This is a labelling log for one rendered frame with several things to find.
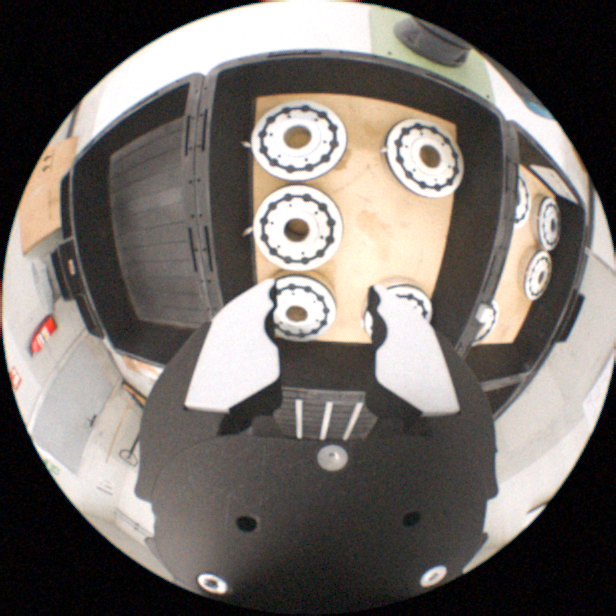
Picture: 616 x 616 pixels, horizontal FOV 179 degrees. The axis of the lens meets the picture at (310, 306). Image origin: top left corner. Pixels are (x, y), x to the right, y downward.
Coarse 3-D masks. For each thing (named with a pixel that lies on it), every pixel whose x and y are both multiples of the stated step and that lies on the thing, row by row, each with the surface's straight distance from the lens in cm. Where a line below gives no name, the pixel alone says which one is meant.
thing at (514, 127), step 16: (512, 128) 29; (512, 144) 28; (512, 160) 27; (512, 176) 26; (560, 176) 40; (512, 192) 26; (576, 192) 46; (512, 208) 26; (512, 224) 26; (496, 272) 26; (576, 272) 50; (496, 288) 27; (560, 320) 52; (464, 352) 31; (480, 384) 42
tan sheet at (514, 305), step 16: (528, 176) 46; (544, 192) 51; (528, 224) 46; (512, 240) 42; (528, 240) 46; (512, 256) 43; (512, 272) 45; (512, 288) 47; (512, 304) 50; (528, 304) 55; (512, 320) 53; (496, 336) 52; (512, 336) 58
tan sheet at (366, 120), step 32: (288, 96) 30; (320, 96) 30; (352, 96) 30; (352, 128) 29; (384, 128) 29; (448, 128) 34; (256, 160) 29; (352, 160) 28; (256, 192) 29; (352, 192) 28; (384, 192) 28; (288, 224) 28; (352, 224) 28; (384, 224) 29; (416, 224) 30; (448, 224) 32; (256, 256) 31; (352, 256) 29; (384, 256) 30; (416, 256) 31; (352, 288) 31; (352, 320) 34
